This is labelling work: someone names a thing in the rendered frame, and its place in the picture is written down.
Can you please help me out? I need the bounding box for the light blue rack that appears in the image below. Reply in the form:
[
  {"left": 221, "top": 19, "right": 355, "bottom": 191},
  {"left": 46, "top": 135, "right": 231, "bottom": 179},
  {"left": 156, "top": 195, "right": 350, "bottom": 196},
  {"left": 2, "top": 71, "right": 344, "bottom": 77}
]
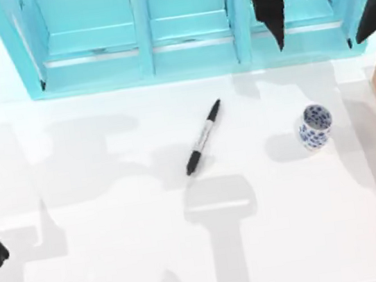
[{"left": 0, "top": 0, "right": 376, "bottom": 107}]

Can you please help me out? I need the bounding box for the blue and white patterned cup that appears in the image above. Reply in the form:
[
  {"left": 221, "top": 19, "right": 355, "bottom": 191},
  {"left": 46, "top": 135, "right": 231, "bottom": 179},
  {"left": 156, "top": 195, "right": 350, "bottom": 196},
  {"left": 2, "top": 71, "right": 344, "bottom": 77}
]
[{"left": 291, "top": 101, "right": 337, "bottom": 154}]

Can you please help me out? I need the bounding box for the black marker pen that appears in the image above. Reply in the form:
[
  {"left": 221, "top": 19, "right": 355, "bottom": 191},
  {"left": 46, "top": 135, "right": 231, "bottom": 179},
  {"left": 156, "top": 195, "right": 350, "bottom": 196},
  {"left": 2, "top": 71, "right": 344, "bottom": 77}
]
[{"left": 176, "top": 98, "right": 232, "bottom": 178}]

